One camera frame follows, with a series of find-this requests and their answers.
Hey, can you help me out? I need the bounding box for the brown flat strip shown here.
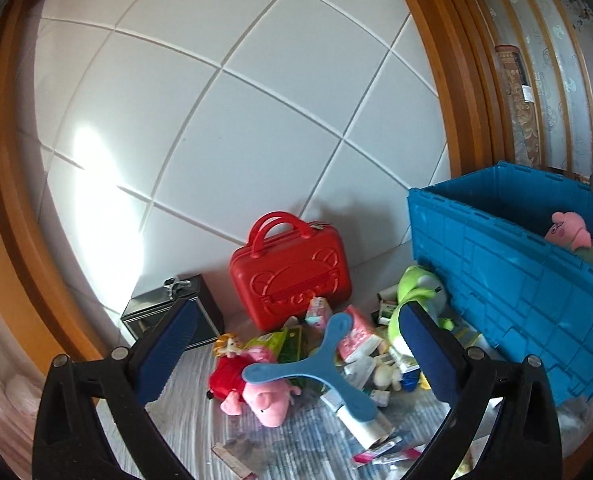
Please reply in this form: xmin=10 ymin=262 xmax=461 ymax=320
xmin=211 ymin=442 xmax=257 ymax=476

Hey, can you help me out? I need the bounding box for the wooden sliding door frame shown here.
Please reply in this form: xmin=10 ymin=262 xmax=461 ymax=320
xmin=0 ymin=0 xmax=517 ymax=376

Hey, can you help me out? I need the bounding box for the clear plastic bag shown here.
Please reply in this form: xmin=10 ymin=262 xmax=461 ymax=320
xmin=556 ymin=395 xmax=592 ymax=436

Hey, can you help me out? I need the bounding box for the small white plush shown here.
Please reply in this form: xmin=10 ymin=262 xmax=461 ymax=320
xmin=371 ymin=362 xmax=402 ymax=391

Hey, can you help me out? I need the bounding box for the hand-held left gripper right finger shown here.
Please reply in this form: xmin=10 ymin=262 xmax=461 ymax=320
xmin=396 ymin=301 xmax=563 ymax=480

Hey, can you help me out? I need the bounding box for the blue plastic crate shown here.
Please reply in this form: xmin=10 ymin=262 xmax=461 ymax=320
xmin=407 ymin=161 xmax=593 ymax=408

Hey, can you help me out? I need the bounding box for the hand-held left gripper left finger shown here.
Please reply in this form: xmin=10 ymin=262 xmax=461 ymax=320
xmin=32 ymin=297 xmax=200 ymax=480

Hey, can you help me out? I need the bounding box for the black metal box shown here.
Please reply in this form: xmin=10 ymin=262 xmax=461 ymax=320
xmin=120 ymin=274 xmax=226 ymax=351

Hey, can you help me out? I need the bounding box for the green snack packet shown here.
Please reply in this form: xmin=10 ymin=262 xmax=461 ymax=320
xmin=246 ymin=327 xmax=317 ymax=366

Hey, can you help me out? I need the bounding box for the pink cosmetic tube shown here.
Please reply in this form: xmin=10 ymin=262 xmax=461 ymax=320
xmin=351 ymin=442 xmax=424 ymax=468

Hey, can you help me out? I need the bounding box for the red patterned rolled carpet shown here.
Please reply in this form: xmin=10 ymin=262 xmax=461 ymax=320
xmin=493 ymin=44 xmax=542 ymax=166

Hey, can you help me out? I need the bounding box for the green frog plush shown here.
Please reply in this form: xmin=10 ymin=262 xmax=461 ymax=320
xmin=386 ymin=265 xmax=454 ymax=356

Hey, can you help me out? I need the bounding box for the blonde doll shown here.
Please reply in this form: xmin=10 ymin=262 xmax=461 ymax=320
xmin=212 ymin=332 xmax=250 ymax=361

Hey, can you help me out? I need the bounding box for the pink pig plush red dress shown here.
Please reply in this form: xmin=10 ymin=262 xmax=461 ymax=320
xmin=207 ymin=355 xmax=302 ymax=428

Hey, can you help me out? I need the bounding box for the red toy suitcase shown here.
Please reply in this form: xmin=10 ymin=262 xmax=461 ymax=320
xmin=229 ymin=211 xmax=353 ymax=333

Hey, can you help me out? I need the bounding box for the pink tissue packet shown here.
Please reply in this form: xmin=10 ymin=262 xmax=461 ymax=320
xmin=336 ymin=307 xmax=384 ymax=361

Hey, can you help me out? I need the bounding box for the small pastel toy box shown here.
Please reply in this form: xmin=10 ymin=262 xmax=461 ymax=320
xmin=303 ymin=297 xmax=334 ymax=331

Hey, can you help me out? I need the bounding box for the small pink pig plush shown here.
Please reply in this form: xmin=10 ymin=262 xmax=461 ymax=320
xmin=543 ymin=210 xmax=593 ymax=268

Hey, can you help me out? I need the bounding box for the blue three-armed boomerang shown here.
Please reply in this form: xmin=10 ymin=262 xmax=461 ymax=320
xmin=241 ymin=310 xmax=379 ymax=423

